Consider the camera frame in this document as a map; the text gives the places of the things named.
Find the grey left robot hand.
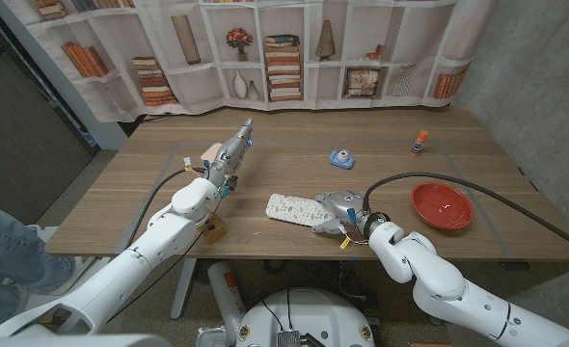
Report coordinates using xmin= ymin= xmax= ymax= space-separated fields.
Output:
xmin=205 ymin=118 xmax=255 ymax=190

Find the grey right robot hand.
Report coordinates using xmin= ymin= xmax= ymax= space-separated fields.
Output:
xmin=312 ymin=189 xmax=370 ymax=236

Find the white patterned pen bag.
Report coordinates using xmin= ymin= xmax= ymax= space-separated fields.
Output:
xmin=264 ymin=193 xmax=337 ymax=228

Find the wooden brick with holes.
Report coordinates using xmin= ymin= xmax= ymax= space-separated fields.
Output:
xmin=201 ymin=215 xmax=229 ymax=246

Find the red bowl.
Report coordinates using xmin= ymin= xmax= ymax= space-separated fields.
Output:
xmin=410 ymin=181 xmax=475 ymax=231

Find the orange capped glue stick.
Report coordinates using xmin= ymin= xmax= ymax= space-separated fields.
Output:
xmin=411 ymin=129 xmax=430 ymax=158

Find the beige block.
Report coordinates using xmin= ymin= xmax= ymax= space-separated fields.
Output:
xmin=200 ymin=142 xmax=224 ymax=165

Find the printed bookshelf backdrop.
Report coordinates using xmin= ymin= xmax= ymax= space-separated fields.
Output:
xmin=0 ymin=0 xmax=501 ymax=124

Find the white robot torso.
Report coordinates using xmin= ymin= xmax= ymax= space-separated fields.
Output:
xmin=234 ymin=287 xmax=376 ymax=347

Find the white cylinder with orange label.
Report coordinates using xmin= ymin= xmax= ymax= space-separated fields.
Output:
xmin=206 ymin=260 xmax=248 ymax=338

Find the grey finned module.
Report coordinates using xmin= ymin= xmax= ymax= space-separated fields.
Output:
xmin=277 ymin=330 xmax=301 ymax=347

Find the silver foil tray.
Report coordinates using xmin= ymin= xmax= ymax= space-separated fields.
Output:
xmin=196 ymin=326 xmax=228 ymax=347

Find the white stool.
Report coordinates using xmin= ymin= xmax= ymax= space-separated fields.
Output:
xmin=16 ymin=224 xmax=100 ymax=309

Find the person in blue jeans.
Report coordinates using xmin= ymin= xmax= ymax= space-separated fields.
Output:
xmin=0 ymin=195 xmax=76 ymax=334

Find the blue toy camera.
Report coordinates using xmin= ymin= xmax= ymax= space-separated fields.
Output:
xmin=329 ymin=148 xmax=356 ymax=171

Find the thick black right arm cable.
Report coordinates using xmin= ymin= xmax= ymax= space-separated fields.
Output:
xmin=362 ymin=172 xmax=569 ymax=256

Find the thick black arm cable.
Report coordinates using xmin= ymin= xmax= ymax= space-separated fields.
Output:
xmin=125 ymin=166 xmax=208 ymax=250
xmin=362 ymin=172 xmax=569 ymax=256

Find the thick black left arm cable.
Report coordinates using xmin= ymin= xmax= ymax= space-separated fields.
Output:
xmin=125 ymin=166 xmax=208 ymax=250

